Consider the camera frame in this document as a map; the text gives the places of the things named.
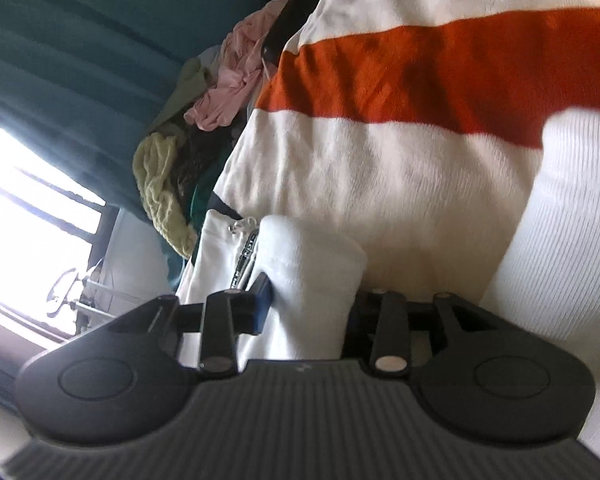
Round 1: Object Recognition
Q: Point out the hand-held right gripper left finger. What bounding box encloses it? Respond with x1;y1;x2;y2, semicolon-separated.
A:
100;272;272;378

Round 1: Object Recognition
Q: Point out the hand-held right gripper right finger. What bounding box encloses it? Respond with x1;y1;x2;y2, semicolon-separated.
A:
344;287;503;377

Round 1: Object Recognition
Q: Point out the white sweatshirt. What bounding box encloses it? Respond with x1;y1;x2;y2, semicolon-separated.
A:
176;107;600;453

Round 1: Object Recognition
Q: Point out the green garment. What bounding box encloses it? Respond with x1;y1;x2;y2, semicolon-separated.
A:
189;180;219;222

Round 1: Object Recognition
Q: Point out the yellow-green knit blanket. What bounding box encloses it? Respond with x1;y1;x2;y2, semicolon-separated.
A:
132;132;199;261

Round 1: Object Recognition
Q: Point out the dark patterned garment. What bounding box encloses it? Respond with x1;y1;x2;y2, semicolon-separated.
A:
172;120;241;197

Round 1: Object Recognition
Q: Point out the black framed window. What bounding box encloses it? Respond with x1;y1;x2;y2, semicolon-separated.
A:
0;120;118;346

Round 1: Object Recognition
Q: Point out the pink garment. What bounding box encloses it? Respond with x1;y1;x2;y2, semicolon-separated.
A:
182;0;288;133

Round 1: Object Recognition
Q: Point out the grey-olive garment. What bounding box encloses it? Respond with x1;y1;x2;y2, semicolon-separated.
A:
150;56;222;131

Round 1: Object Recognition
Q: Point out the striped blanket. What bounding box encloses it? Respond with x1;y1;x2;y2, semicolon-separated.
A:
212;0;600;311

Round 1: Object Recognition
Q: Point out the blue curtain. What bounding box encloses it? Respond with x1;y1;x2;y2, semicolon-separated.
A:
0;0;281;221

